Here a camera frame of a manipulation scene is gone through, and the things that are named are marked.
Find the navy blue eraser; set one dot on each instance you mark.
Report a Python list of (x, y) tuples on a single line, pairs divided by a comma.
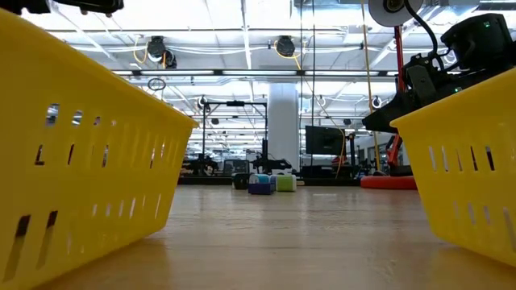
[(261, 189)]

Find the purple cube charger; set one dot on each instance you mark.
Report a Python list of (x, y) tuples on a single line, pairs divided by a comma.
[(273, 181)]

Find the dark background box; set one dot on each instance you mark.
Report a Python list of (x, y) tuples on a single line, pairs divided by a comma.
[(235, 166)]

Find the black gantry frame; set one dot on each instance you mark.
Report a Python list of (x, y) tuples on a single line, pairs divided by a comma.
[(235, 104)]

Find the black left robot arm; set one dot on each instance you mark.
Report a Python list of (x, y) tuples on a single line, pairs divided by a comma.
[(24, 5)]

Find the green cube charger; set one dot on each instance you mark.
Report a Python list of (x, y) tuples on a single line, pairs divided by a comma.
[(287, 183)]

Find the black cube charger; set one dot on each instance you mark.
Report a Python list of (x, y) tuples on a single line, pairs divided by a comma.
[(241, 182)]

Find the yellow plastic basket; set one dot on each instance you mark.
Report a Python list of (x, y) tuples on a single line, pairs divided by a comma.
[(101, 169), (463, 193)]

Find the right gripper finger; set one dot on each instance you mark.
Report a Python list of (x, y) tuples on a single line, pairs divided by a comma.
[(383, 121)]

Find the light blue cube charger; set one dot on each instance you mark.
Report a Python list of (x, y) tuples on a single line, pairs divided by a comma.
[(260, 179)]

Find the black background robot arm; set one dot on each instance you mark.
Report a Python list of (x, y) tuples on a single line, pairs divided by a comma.
[(203, 167), (270, 165)]

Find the black background workbench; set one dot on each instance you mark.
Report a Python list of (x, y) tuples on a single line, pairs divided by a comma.
[(322, 173)]

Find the red desk lamp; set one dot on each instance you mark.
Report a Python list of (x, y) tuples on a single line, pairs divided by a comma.
[(399, 60)]

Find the white round pillar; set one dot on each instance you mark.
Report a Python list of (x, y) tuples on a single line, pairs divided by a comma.
[(284, 129)]

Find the black monitor screen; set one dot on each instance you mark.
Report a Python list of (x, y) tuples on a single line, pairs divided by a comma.
[(324, 141)]

